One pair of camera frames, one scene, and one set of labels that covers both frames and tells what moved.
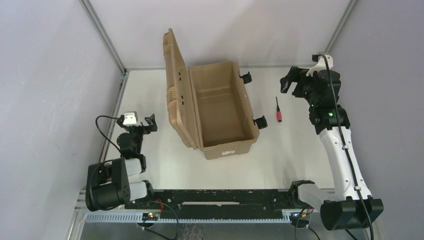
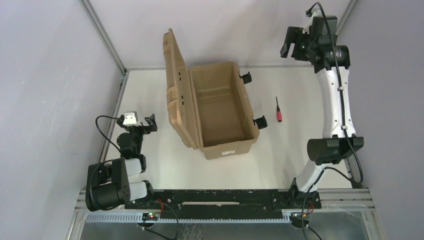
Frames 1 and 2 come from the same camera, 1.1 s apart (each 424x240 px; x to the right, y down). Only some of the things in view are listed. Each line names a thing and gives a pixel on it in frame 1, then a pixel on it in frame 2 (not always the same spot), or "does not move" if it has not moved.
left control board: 150,216 does not move
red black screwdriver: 278,112 does not move
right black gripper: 298,84 → 294,42
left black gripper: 143,127 does not move
